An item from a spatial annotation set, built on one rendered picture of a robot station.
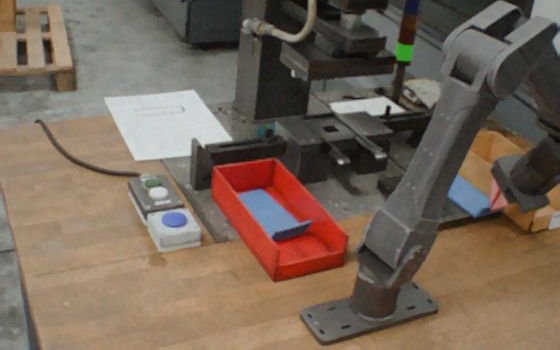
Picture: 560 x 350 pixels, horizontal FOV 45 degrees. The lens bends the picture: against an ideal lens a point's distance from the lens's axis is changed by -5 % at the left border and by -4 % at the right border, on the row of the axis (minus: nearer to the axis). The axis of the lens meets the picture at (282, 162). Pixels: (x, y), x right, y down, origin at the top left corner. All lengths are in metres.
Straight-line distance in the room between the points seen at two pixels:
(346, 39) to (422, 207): 0.39
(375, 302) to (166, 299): 0.29
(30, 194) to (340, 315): 0.57
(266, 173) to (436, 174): 0.43
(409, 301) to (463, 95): 0.32
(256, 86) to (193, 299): 0.60
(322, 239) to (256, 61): 0.48
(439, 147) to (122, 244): 0.50
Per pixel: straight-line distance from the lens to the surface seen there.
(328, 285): 1.04
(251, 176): 1.22
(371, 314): 0.96
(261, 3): 1.41
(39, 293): 1.01
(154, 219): 1.09
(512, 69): 0.87
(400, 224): 0.90
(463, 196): 1.29
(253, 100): 1.47
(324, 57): 1.19
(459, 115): 0.87
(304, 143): 1.23
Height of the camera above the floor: 1.53
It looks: 28 degrees down
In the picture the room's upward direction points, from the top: 7 degrees clockwise
